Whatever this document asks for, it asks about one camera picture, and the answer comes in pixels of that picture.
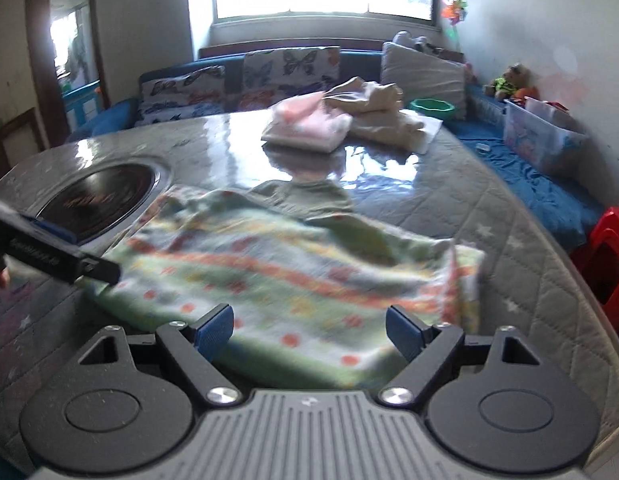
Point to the beige crumpled cloth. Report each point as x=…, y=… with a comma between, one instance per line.
x=379, y=105

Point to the round black induction cooktop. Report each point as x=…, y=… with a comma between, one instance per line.
x=104, y=195

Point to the green bowl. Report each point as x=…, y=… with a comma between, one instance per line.
x=429, y=105

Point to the grey quilted table cover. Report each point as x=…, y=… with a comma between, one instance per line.
x=489, y=200

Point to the large butterfly print cushion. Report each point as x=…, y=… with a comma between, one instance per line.
x=289, y=75

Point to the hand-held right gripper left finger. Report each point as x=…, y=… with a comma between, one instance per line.
x=214, y=332

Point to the person's left hand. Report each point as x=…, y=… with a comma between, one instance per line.
x=2, y=275

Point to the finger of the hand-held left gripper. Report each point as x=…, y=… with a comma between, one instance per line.
x=52, y=228
x=39, y=252

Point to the green patterned children's garment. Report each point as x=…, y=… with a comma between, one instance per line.
x=289, y=280

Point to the orange plush toy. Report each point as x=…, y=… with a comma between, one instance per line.
x=527, y=94

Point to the small butterfly print cushion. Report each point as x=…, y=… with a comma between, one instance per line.
x=179, y=95

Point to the clear plastic storage box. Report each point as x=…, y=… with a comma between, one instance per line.
x=534, y=140

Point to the pink clothing in plastic bag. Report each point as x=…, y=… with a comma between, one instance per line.
x=309, y=125

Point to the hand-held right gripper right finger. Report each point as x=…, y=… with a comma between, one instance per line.
x=404, y=332

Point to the teddy bear in green vest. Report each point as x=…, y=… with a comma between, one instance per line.
x=509, y=82

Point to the grey pillow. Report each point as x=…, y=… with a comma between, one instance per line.
x=419, y=75

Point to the blue cabinet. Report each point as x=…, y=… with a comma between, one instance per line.
x=82, y=105

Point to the black and white plush toy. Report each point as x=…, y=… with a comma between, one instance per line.
x=434, y=47

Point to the white paper sheet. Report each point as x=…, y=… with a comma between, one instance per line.
x=432, y=132

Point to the colourful pinwheel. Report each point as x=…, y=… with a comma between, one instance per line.
x=453, y=12

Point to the blue sofa bench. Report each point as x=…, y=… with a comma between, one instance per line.
x=539, y=185

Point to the brown wooden door frame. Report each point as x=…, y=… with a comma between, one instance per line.
x=39, y=60

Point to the red plastic stool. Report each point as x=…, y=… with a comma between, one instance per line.
x=609, y=255

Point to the brown wooden cabinet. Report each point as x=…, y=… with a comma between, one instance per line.
x=14, y=140

